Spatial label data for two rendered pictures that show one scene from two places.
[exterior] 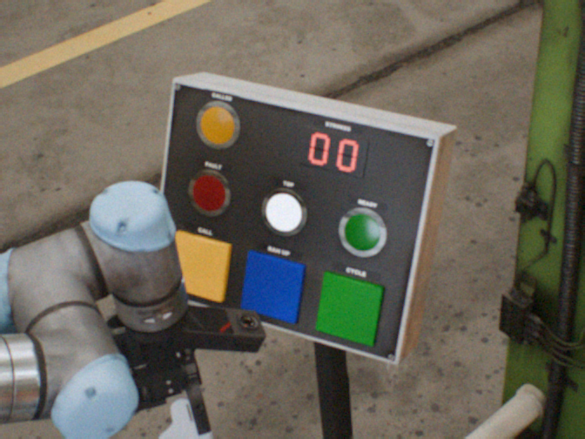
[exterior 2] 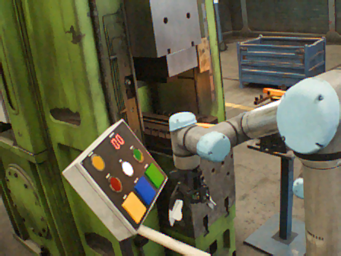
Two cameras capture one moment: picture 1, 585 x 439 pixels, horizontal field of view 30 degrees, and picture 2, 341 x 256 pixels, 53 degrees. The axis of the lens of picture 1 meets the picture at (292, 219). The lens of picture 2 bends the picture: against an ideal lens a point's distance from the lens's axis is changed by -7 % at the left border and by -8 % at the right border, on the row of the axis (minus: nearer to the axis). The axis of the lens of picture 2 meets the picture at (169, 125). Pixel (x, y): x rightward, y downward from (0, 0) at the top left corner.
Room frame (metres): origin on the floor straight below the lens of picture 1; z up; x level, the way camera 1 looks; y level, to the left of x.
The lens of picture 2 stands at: (0.96, 1.09, 1.63)
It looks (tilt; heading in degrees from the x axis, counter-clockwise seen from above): 21 degrees down; 261
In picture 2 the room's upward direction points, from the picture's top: 8 degrees counter-clockwise
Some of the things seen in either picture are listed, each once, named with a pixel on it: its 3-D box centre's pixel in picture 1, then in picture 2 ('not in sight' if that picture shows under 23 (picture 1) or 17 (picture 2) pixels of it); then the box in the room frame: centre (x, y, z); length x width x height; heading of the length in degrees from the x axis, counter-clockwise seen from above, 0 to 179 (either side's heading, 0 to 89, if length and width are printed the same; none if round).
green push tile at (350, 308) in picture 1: (350, 307); (153, 176); (0.86, -0.06, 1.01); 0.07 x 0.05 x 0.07; 62
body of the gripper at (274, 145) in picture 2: not in sight; (275, 140); (0.35, -0.12, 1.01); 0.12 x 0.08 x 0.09; 127
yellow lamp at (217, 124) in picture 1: (218, 124); (97, 162); (1.03, 0.08, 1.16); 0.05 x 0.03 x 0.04; 37
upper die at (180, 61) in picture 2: not in sight; (148, 59); (0.74, -0.60, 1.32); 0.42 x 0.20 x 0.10; 127
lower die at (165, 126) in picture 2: not in sight; (159, 129); (0.74, -0.60, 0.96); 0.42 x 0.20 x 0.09; 127
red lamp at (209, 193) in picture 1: (209, 192); (115, 184); (0.99, 0.10, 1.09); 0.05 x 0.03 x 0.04; 37
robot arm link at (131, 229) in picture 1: (134, 243); (184, 134); (0.77, 0.16, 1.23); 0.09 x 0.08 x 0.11; 112
